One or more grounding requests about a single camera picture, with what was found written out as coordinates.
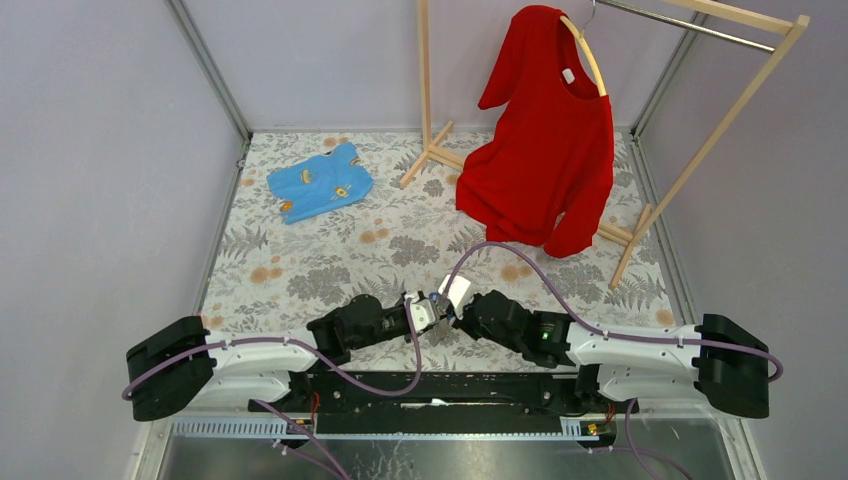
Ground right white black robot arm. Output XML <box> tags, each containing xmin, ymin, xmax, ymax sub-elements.
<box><xmin>454</xmin><ymin>291</ymin><xmax>773</xmax><ymax>419</ymax></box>

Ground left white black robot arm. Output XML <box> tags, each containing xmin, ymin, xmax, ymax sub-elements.
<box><xmin>121</xmin><ymin>292</ymin><xmax>455</xmax><ymax>422</ymax></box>

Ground floral patterned table mat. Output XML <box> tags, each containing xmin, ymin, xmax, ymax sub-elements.
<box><xmin>200</xmin><ymin>132</ymin><xmax>681</xmax><ymax>333</ymax></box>

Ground red long sleeve shirt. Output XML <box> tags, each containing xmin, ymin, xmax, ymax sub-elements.
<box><xmin>456</xmin><ymin>5</ymin><xmax>615</xmax><ymax>258</ymax></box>

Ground blue child t-shirt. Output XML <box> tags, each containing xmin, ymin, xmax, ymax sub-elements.
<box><xmin>267</xmin><ymin>142</ymin><xmax>374</xmax><ymax>225</ymax></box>

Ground wooden clothes hanger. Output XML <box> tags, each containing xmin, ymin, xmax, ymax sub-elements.
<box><xmin>559</xmin><ymin>0</ymin><xmax>608</xmax><ymax>97</ymax></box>

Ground wooden clothes rack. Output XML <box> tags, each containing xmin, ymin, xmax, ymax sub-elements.
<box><xmin>399</xmin><ymin>1</ymin><xmax>810</xmax><ymax>290</ymax></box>

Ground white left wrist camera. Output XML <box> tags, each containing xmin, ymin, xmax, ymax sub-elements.
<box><xmin>403</xmin><ymin>292</ymin><xmax>439</xmax><ymax>333</ymax></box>

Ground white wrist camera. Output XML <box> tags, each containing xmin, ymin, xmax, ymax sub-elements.
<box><xmin>437</xmin><ymin>274</ymin><xmax>474</xmax><ymax>320</ymax></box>
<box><xmin>403</xmin><ymin>292</ymin><xmax>439</xmax><ymax>333</ymax></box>

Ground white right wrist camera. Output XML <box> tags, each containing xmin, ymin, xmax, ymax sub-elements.
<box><xmin>437</xmin><ymin>274</ymin><xmax>474</xmax><ymax>320</ymax></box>

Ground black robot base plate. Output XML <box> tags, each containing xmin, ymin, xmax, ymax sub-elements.
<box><xmin>248</xmin><ymin>371</ymin><xmax>628</xmax><ymax>441</ymax></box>

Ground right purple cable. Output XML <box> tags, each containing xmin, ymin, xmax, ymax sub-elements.
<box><xmin>439</xmin><ymin>241</ymin><xmax>786</xmax><ymax>384</ymax></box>

